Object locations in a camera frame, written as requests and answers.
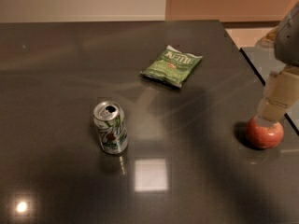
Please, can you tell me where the red apple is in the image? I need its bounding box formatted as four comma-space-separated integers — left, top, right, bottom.
245, 116, 284, 149

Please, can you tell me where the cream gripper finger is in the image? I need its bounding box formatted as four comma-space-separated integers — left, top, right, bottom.
257, 65, 299, 122

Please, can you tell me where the green jalapeno chip bag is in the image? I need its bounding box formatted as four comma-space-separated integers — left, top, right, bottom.
140, 46, 203, 88

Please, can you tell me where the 7up soda can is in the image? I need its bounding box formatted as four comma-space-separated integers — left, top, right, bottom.
93, 101, 128, 155

